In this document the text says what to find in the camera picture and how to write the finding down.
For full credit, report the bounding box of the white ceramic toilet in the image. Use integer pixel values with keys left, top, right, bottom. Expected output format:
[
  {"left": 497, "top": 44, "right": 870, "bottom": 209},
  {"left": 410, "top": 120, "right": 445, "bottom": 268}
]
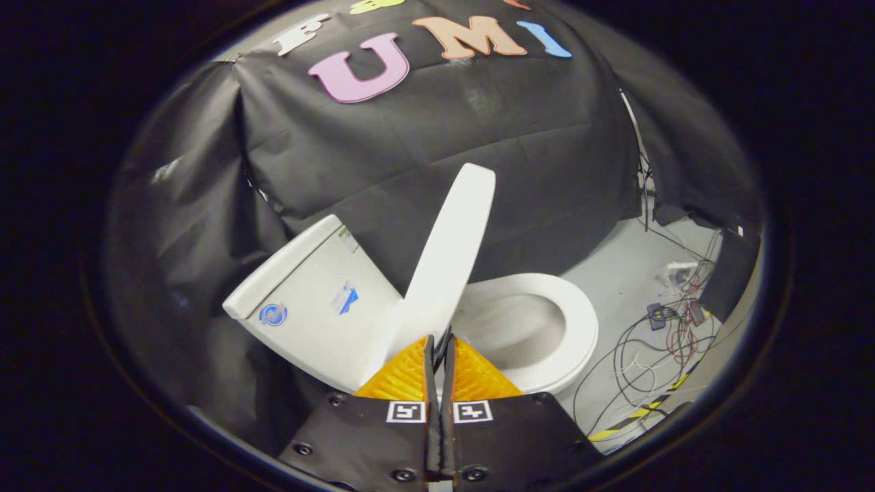
[{"left": 222, "top": 214, "right": 600, "bottom": 398}]

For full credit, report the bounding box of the black floor cable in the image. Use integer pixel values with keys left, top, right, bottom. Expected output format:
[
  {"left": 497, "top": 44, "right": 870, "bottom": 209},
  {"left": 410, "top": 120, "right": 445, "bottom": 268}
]
[{"left": 573, "top": 311, "right": 684, "bottom": 438}]

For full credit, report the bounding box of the thin metal stand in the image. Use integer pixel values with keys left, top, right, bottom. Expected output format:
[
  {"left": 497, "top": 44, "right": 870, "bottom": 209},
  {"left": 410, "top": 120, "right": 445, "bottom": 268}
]
[{"left": 619, "top": 89, "right": 658, "bottom": 230}]

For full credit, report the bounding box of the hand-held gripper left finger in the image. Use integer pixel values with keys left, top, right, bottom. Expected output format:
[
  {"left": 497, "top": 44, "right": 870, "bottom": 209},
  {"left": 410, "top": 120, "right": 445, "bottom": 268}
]
[{"left": 277, "top": 335, "right": 442, "bottom": 489}]

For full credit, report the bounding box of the white toilet lid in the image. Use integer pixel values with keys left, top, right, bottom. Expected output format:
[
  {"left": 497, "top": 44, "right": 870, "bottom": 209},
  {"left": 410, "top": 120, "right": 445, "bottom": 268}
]
[{"left": 383, "top": 163, "right": 497, "bottom": 356}]

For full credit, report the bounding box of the black box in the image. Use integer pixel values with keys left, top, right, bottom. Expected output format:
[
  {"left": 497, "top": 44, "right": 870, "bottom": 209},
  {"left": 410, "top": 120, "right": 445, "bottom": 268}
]
[{"left": 701, "top": 229, "right": 762, "bottom": 322}]

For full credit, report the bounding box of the small black adapter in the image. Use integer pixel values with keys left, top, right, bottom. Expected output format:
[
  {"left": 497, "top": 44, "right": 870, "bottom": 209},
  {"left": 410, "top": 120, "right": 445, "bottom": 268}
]
[{"left": 646, "top": 303, "right": 679, "bottom": 330}]

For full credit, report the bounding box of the white toilet seat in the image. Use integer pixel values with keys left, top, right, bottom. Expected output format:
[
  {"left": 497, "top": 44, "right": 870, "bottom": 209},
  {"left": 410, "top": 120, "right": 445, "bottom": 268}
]
[{"left": 455, "top": 273, "right": 600, "bottom": 397}]

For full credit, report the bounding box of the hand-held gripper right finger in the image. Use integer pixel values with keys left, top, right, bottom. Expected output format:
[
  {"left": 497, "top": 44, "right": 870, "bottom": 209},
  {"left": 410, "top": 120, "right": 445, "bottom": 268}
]
[{"left": 441, "top": 335, "right": 606, "bottom": 489}]

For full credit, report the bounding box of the black backdrop cloth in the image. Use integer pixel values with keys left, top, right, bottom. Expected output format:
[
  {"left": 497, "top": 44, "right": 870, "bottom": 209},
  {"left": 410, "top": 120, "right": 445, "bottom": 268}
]
[{"left": 106, "top": 0, "right": 763, "bottom": 452}]

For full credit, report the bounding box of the yellow black floor tape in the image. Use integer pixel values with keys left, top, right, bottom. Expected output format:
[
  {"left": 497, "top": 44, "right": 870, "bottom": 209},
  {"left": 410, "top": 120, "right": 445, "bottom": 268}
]
[{"left": 587, "top": 372, "right": 692, "bottom": 443}]

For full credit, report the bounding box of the tangle of thin cables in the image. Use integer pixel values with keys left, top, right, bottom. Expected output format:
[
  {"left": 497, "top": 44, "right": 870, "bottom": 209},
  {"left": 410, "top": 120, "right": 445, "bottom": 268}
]
[{"left": 646, "top": 229, "right": 724, "bottom": 383}]

